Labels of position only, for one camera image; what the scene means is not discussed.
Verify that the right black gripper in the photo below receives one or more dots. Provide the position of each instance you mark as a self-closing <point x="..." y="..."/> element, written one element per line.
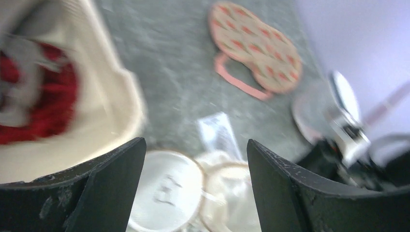
<point x="325" y="160"/>

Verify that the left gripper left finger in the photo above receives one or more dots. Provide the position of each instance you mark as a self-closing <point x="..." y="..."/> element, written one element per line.
<point x="94" y="196"/>

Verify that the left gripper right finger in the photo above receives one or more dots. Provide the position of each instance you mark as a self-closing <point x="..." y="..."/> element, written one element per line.
<point x="290" y="198"/>

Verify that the red bra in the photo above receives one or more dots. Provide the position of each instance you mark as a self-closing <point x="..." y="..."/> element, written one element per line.
<point x="54" y="110"/>

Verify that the taupe bra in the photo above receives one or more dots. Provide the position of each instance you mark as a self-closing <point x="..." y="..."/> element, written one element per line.
<point x="20" y="97"/>

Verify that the cream plastic laundry basket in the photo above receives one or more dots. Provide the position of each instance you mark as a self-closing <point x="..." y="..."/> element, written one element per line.
<point x="109" y="110"/>

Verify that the packaged ruler set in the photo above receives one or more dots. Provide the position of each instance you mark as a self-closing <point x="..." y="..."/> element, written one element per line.
<point x="216" y="133"/>

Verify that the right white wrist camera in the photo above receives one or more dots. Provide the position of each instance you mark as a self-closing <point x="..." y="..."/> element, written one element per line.
<point x="345" y="120"/>

